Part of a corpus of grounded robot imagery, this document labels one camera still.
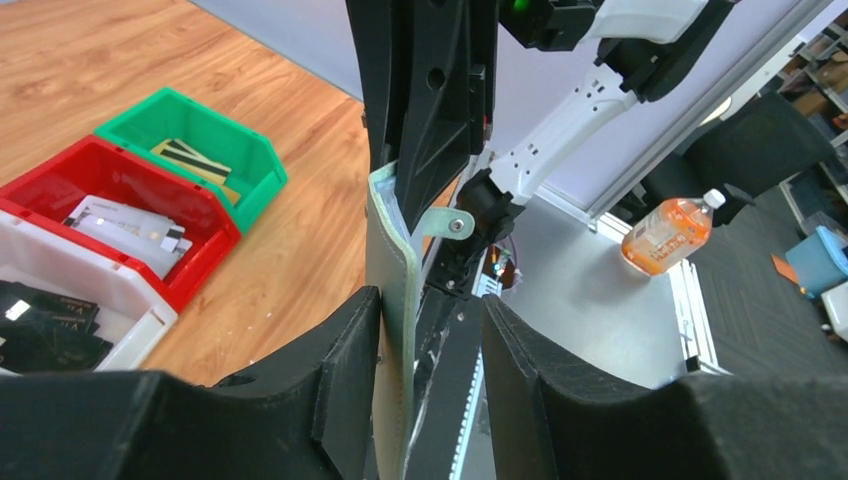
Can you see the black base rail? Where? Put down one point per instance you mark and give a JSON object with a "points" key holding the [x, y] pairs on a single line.
{"points": [[446, 352]]}

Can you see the storage shelf rack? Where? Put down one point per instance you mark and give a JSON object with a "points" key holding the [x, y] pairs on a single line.
{"points": [[814, 80]]}

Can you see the white cards stack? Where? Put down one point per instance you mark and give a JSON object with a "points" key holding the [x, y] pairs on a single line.
{"points": [[151, 238]]}

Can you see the red plastic bin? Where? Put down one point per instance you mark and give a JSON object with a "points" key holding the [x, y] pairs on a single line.
{"points": [[46, 194]]}

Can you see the black cards stack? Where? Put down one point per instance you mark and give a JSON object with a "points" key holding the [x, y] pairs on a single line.
{"points": [[43, 331]]}

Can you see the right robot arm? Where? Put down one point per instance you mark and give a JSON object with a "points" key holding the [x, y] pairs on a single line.
{"points": [[646, 48]]}

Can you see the white plastic bin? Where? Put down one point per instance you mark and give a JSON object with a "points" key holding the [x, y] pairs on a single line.
{"points": [[132, 315]]}

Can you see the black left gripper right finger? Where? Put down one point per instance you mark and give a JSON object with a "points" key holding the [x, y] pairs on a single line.
{"points": [[554, 415]]}

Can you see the orange drink bottle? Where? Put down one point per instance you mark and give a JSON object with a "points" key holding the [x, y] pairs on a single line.
{"points": [[675, 229]]}

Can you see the teal leather card holder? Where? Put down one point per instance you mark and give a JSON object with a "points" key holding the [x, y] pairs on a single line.
{"points": [[393, 265]]}

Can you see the gold cards in green bin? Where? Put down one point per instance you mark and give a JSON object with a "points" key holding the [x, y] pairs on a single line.
{"points": [[180, 153]]}

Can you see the green plastic bin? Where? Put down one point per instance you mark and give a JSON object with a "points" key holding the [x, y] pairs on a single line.
{"points": [[176, 133]]}

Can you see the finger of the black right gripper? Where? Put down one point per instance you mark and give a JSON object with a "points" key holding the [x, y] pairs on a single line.
{"points": [[381, 31], [450, 94]]}

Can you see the blue storage box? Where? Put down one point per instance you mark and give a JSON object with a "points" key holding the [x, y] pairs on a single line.
{"points": [[819, 262]]}

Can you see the black office chair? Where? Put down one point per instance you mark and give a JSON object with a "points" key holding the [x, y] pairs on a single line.
{"points": [[762, 144]]}

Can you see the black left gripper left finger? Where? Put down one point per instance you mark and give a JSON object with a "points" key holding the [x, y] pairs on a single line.
{"points": [[302, 412]]}

